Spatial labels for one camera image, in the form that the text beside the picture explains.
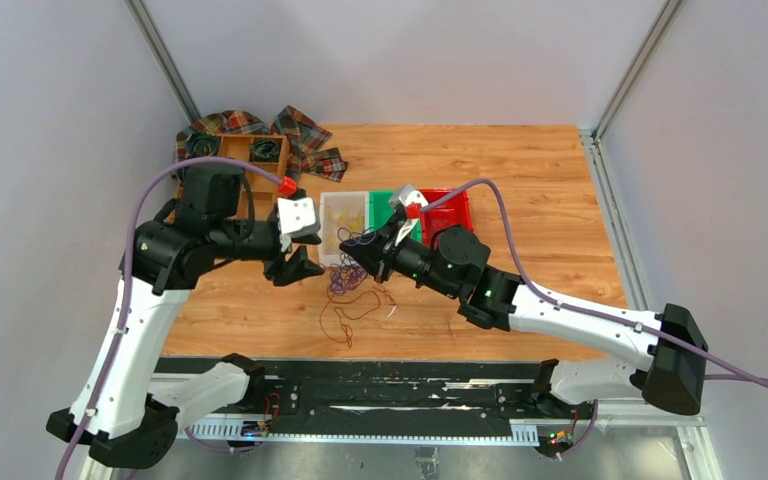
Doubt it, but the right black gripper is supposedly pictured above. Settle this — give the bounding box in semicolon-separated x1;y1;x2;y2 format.
338;216;458;300

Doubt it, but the yellow cable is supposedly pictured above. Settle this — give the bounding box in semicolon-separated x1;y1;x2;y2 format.
329;203;367;234

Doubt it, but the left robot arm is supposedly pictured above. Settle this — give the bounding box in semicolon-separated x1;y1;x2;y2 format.
46;157;323;472

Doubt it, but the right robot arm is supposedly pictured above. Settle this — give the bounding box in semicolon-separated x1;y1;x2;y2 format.
340;226;708;417

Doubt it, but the green plastic bin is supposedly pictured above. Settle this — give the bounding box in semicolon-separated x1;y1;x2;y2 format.
368;190;394;231

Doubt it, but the white plastic bin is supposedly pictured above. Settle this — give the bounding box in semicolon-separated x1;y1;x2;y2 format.
318;191;369;266

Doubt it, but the wooden compartment tray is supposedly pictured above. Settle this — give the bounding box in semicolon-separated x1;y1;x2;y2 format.
183;132;290;220

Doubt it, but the red plastic bin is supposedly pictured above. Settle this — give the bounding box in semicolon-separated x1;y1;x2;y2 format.
420;192;474;246

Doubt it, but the rolled dark tie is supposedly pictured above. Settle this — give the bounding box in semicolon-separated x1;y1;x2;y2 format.
184;132;221;159
249;138;282;163

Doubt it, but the plaid cloth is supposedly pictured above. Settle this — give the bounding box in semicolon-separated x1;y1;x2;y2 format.
174;105;349;182

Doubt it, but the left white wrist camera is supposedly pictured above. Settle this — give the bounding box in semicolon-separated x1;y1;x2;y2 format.
277;197;320;236

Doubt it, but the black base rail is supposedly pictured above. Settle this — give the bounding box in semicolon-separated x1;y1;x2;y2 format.
191;359;594;445

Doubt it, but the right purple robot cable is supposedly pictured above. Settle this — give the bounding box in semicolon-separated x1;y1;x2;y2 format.
406;178;768;460

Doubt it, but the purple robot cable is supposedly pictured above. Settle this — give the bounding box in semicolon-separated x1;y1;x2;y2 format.
53;156;298;480
406;178;768;460

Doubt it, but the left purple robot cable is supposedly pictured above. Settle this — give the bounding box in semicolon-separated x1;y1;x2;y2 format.
53;156;298;480

